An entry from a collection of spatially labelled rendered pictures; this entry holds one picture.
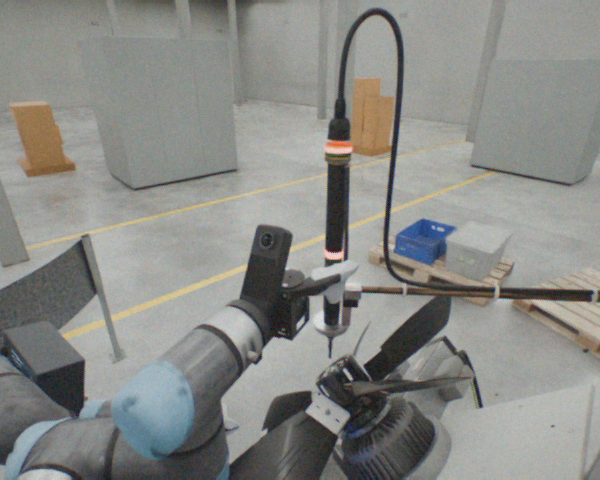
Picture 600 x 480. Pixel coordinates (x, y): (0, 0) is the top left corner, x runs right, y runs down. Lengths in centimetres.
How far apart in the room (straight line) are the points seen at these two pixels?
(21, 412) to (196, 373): 40
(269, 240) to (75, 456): 30
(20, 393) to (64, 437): 26
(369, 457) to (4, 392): 70
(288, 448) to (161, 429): 56
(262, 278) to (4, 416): 45
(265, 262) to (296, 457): 53
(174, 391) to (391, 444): 66
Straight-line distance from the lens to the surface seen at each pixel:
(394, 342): 100
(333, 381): 95
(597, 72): 758
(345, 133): 60
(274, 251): 46
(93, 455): 49
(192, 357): 39
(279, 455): 90
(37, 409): 75
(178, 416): 38
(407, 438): 97
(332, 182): 61
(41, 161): 853
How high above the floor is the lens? 193
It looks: 26 degrees down
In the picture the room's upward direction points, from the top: straight up
